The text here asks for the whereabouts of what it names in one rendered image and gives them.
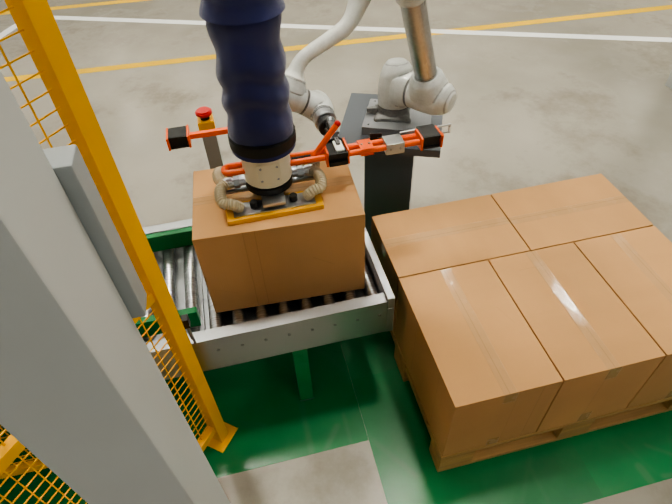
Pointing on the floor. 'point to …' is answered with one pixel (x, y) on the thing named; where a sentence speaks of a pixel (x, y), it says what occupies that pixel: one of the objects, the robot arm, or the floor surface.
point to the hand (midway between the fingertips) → (338, 151)
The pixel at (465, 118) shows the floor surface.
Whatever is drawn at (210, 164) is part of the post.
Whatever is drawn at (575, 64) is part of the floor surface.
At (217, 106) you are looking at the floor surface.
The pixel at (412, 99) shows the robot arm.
